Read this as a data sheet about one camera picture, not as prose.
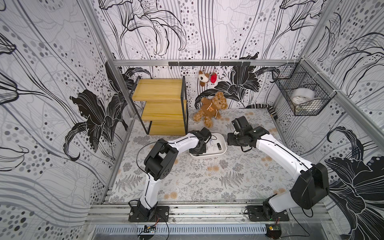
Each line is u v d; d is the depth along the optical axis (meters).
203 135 0.72
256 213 0.72
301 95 0.72
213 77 0.93
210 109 1.08
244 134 0.61
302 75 0.86
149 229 0.72
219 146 0.98
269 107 1.19
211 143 0.99
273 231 0.69
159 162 0.52
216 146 0.98
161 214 0.73
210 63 0.91
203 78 0.93
